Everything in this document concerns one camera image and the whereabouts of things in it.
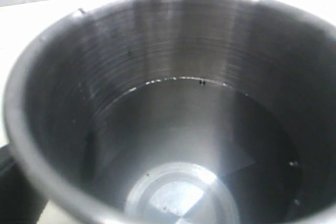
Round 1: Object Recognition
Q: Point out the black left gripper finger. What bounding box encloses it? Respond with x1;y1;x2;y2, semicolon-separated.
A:
1;145;47;223

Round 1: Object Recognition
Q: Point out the stainless steel cup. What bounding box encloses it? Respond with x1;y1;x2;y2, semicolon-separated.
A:
3;0;335;223

